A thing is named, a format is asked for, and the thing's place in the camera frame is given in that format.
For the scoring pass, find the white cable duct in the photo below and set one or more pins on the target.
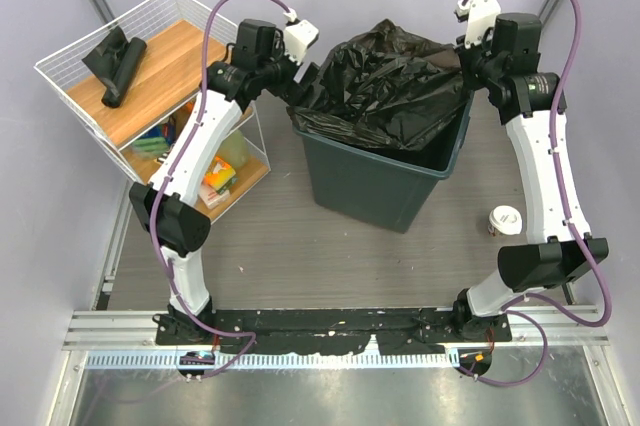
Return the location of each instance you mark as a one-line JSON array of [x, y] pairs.
[[180, 360]]

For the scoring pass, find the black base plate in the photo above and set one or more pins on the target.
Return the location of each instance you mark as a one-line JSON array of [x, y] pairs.
[[332, 332]]

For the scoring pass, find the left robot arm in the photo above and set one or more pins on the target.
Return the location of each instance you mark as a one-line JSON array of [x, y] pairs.
[[262, 58]]

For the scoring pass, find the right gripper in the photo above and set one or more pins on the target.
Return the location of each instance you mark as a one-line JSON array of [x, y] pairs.
[[464, 55]]

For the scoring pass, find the black trash bag roll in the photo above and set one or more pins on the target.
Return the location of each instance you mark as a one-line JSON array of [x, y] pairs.
[[114, 62]]

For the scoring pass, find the pale green plastic container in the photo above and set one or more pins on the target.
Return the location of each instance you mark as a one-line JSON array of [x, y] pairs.
[[234, 150]]

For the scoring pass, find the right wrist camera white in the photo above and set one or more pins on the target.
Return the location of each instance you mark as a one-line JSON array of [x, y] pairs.
[[480, 16]]

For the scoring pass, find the yellow green sponge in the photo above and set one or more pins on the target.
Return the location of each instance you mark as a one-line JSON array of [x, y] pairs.
[[219, 174]]

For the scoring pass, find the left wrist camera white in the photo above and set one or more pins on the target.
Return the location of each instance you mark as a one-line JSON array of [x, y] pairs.
[[298, 36]]

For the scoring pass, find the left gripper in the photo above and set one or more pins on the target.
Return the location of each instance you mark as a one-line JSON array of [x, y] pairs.
[[292, 91]]

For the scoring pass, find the small white box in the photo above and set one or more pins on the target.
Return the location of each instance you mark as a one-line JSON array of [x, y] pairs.
[[212, 198]]

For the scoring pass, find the white paper cup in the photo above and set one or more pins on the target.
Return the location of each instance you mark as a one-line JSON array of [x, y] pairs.
[[505, 220]]

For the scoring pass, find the white wire shelf rack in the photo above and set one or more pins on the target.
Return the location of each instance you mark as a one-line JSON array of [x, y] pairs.
[[166, 80]]

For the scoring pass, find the dark green trash bin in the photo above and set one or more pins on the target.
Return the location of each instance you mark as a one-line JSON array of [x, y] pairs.
[[376, 189]]

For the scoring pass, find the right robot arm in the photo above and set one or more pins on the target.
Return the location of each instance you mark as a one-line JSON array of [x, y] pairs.
[[499, 53]]

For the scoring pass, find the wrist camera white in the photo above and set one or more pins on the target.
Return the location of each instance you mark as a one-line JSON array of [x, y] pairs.
[[480, 16], [298, 36]]

